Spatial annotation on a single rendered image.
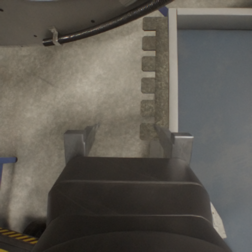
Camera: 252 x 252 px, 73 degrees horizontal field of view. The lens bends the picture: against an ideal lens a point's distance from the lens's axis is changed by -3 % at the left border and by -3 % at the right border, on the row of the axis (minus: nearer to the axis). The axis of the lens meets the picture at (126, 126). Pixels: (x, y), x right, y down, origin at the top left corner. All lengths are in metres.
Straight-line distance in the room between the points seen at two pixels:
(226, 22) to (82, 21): 0.32
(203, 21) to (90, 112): 0.77
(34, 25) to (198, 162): 0.48
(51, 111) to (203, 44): 0.89
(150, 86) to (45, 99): 0.91
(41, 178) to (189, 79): 0.93
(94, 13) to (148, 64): 0.25
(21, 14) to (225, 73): 0.45
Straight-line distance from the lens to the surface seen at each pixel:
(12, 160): 1.10
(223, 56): 0.31
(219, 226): 0.27
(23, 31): 0.58
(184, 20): 0.30
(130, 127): 0.92
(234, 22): 0.33
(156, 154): 0.78
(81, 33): 0.50
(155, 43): 0.26
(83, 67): 1.07
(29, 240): 0.78
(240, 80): 0.30
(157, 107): 0.23
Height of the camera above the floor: 0.91
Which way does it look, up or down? 80 degrees down
